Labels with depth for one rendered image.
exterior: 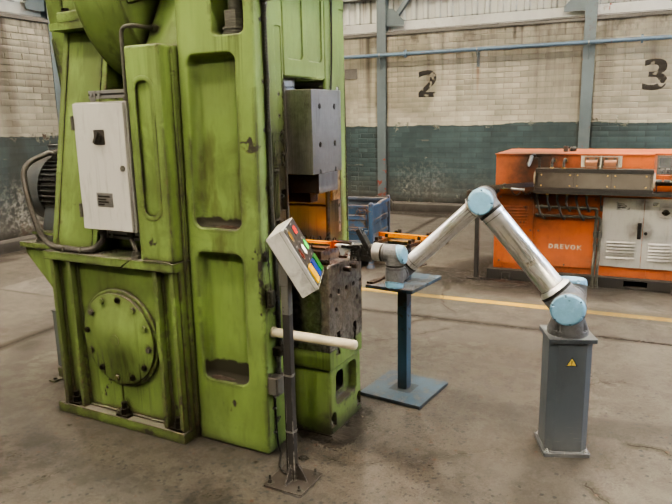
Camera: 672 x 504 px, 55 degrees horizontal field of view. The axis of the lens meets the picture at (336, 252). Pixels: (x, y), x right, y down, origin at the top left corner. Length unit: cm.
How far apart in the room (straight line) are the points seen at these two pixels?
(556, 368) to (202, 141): 200
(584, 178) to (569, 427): 337
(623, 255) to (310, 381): 392
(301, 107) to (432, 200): 805
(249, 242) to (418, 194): 822
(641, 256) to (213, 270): 438
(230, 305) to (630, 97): 817
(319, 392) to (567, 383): 122
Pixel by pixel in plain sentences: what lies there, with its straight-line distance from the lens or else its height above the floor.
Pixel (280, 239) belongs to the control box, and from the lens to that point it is 255.
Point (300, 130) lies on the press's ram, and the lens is 310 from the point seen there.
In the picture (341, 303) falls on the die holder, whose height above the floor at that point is 69.
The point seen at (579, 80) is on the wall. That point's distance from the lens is 1052.
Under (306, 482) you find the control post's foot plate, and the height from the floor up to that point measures 1.
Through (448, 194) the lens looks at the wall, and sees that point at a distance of 1093.
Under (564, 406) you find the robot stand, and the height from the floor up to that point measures 26.
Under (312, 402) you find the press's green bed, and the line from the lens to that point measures 344.
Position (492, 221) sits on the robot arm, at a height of 116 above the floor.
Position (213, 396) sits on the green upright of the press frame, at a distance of 342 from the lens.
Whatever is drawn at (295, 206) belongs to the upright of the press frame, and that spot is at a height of 114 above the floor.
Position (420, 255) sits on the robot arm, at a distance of 321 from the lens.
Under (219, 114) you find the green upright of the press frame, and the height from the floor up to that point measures 166.
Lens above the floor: 163
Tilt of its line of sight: 12 degrees down
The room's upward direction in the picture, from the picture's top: 1 degrees counter-clockwise
